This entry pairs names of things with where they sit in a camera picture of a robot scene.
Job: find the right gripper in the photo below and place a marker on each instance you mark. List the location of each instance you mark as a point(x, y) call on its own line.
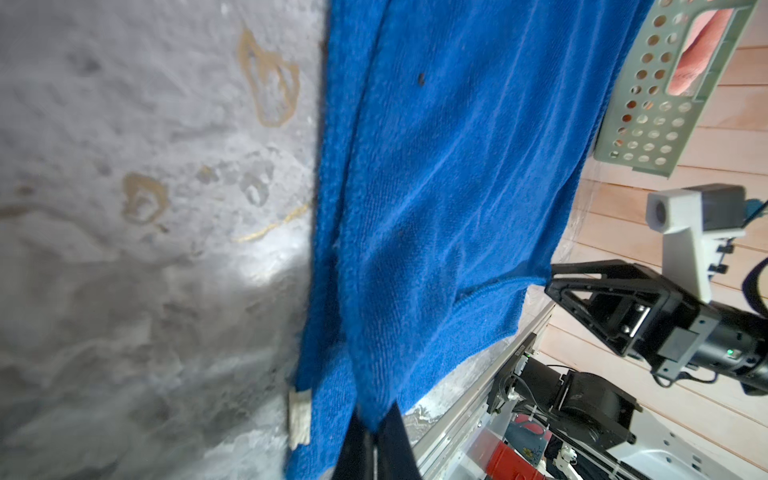
point(634, 312)

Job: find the light green plastic basket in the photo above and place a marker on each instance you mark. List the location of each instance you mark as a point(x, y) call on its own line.
point(647, 124)

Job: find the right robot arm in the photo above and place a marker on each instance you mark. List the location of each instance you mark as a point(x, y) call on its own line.
point(597, 421)

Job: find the blue towel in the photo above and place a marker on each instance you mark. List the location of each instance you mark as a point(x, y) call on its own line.
point(455, 135)

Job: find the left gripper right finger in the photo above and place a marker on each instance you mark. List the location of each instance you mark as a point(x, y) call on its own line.
point(395, 457)

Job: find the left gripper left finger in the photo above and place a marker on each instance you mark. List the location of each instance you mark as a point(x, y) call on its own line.
point(356, 459)

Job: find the pink towel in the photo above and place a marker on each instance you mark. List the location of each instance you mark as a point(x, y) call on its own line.
point(703, 38)

